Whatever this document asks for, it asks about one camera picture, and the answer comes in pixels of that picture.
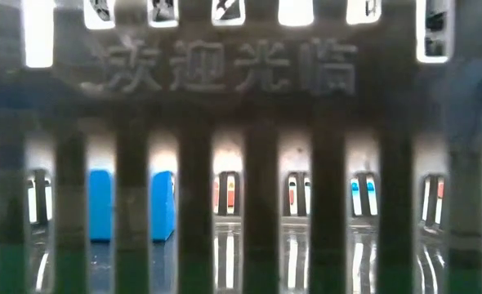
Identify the black plastic basket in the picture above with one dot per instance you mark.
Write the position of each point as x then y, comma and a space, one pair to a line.
261, 163

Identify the blue cube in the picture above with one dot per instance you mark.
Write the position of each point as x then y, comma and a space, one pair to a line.
161, 204

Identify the red cube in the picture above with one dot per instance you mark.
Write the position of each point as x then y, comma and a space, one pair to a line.
440, 190

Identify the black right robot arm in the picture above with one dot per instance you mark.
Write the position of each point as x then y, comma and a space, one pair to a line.
435, 24

